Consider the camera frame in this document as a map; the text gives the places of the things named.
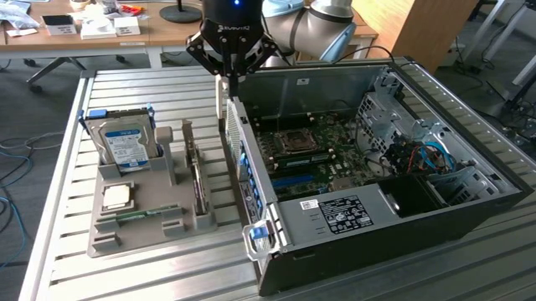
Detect grey floor cable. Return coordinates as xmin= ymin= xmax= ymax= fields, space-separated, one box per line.
xmin=0 ymin=130 xmax=66 ymax=151

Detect black RAM slot bank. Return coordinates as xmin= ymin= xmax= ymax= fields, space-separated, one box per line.
xmin=253 ymin=112 xmax=320 ymax=127
xmin=267 ymin=149 xmax=336 ymax=172

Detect silver disk bay bracket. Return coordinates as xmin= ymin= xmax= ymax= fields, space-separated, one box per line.
xmin=427 ymin=166 xmax=504 ymax=208

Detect red disk wire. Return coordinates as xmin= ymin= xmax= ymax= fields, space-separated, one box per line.
xmin=409 ymin=145 xmax=425 ymax=174

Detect small white box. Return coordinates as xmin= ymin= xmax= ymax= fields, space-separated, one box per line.
xmin=114 ymin=16 xmax=140 ymax=36

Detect wooden cabinet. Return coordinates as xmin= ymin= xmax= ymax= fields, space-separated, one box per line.
xmin=349 ymin=0 xmax=481 ymax=73

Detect blue floor cable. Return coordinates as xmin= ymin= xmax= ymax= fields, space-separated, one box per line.
xmin=0 ymin=150 xmax=32 ymax=270

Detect white box stack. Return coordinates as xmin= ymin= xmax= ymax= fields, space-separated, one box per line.
xmin=79 ymin=17 xmax=118 ymax=40

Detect black cable behind case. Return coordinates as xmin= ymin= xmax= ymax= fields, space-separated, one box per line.
xmin=345 ymin=46 xmax=427 ymax=70

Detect orange small item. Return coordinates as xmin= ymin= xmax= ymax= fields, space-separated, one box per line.
xmin=120 ymin=4 xmax=147 ymax=18

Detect white paper card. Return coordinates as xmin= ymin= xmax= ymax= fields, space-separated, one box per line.
xmin=5 ymin=28 xmax=39 ymax=38

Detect silver CPU chip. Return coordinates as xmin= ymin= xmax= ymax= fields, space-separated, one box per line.
xmin=102 ymin=184 xmax=131 ymax=209

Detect grey power supply unit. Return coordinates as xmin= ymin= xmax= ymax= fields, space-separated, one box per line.
xmin=274 ymin=184 xmax=398 ymax=248

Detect blue expansion slot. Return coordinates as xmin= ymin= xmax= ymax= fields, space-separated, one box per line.
xmin=271 ymin=174 xmax=316 ymax=189

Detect white table frame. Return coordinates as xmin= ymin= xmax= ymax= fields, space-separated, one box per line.
xmin=459 ymin=0 xmax=536 ymax=85

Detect wooden desk white frame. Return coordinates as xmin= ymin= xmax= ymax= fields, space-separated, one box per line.
xmin=0 ymin=0 xmax=380 ymax=68

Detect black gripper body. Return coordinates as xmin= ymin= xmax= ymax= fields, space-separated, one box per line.
xmin=199 ymin=0 xmax=266 ymax=59

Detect white box black top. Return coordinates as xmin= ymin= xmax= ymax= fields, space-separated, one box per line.
xmin=42 ymin=14 xmax=78 ymax=36

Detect grey wheeled desk leg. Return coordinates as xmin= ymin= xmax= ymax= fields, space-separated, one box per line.
xmin=24 ymin=56 xmax=128 ymax=93

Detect grey parts rack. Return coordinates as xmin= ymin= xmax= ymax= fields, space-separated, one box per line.
xmin=87 ymin=127 xmax=219 ymax=258

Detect graphics card with metal bracket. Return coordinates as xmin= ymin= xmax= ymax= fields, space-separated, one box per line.
xmin=181 ymin=118 xmax=210 ymax=218

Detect green motherboard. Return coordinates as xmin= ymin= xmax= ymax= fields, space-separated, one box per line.
xmin=250 ymin=112 xmax=378 ymax=201

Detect blue disk wire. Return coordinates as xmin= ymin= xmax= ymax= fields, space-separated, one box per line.
xmin=418 ymin=141 xmax=457 ymax=174

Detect black open PC case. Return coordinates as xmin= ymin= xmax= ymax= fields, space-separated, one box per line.
xmin=215 ymin=56 xmax=535 ymax=297

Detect hard disk in blue caddy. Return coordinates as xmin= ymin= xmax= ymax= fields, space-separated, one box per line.
xmin=78 ymin=105 xmax=165 ymax=173

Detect clear plastic bag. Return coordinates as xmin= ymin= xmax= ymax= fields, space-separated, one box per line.
xmin=0 ymin=0 xmax=42 ymax=29

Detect perforated silver drive cage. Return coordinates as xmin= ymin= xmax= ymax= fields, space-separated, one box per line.
xmin=356 ymin=90 xmax=445 ymax=164

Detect silver chipset heatsink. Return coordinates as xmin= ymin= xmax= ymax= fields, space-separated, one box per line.
xmin=330 ymin=179 xmax=358 ymax=193

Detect black round lamp base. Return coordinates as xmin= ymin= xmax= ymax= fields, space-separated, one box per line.
xmin=158 ymin=0 xmax=205 ymax=24

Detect metal CPU socket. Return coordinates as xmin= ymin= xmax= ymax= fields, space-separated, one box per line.
xmin=274 ymin=128 xmax=313 ymax=154

